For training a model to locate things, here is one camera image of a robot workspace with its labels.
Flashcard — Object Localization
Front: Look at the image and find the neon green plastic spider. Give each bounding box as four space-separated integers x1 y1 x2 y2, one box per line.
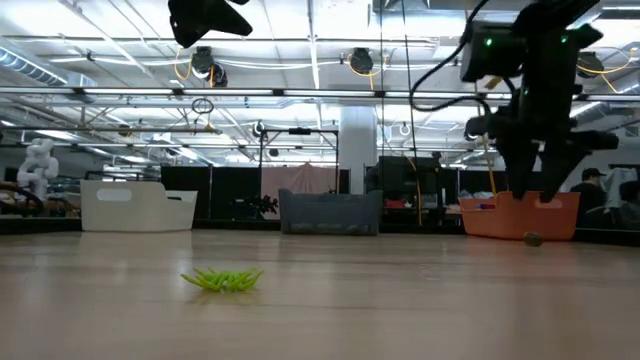
180 266 265 293

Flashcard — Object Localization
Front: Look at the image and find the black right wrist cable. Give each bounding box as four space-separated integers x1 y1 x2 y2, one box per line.
408 0 494 114

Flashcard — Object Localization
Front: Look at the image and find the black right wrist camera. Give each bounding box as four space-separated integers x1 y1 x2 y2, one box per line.
459 20 527 84

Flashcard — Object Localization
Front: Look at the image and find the dark leafy plant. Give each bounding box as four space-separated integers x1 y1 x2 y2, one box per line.
243 194 280 217

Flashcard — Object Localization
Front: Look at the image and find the dark grey translucent bin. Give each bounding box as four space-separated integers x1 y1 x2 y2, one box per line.
278 188 384 236

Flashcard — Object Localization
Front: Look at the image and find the grey plastic cover sheet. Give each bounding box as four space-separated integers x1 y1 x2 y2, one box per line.
602 166 640 201

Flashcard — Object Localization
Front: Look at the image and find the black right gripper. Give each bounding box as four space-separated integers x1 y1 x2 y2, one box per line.
464 24 621 204

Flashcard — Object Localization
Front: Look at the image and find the thin yellow hanging cable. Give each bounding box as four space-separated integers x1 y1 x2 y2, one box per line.
405 154 424 226

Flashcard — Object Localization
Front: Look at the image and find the pink curtain backdrop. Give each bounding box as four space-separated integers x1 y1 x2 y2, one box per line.
261 162 342 217

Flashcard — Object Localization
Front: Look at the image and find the black tripod stand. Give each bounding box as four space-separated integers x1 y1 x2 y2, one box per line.
256 126 341 216

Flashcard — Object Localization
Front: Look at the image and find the black overhead camera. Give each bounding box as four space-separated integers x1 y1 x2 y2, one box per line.
191 45 230 87
348 46 375 77
579 50 605 79

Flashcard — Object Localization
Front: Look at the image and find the orange plastic bin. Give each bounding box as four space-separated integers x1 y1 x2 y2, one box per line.
458 190 582 241

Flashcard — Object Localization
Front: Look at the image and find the person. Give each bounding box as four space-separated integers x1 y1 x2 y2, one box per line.
569 167 609 229

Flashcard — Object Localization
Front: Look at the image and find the white plastic bin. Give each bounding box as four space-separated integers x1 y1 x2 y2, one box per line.
79 179 199 232

